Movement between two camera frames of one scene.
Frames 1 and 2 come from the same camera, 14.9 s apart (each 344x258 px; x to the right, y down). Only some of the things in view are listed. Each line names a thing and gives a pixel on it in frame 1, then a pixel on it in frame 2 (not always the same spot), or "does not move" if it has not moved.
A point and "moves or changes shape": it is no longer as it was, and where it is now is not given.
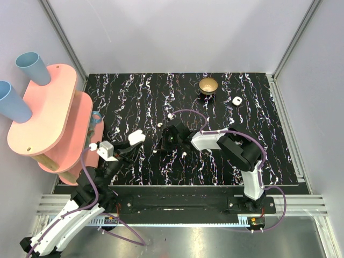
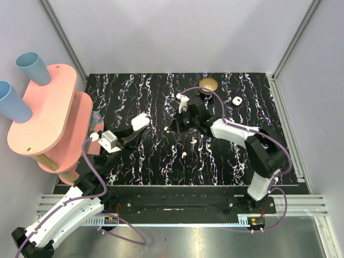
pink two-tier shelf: x=58 y=136 does not move
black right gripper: x=163 y=144 -> x=176 y=125
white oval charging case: x=136 y=137 moves or changes shape
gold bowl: x=208 y=86 does not move
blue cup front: x=13 y=105 does not move
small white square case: x=237 y=100 does not move
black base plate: x=193 y=200 does not move
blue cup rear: x=34 y=67 does not move
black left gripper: x=120 y=153 -> x=122 y=141
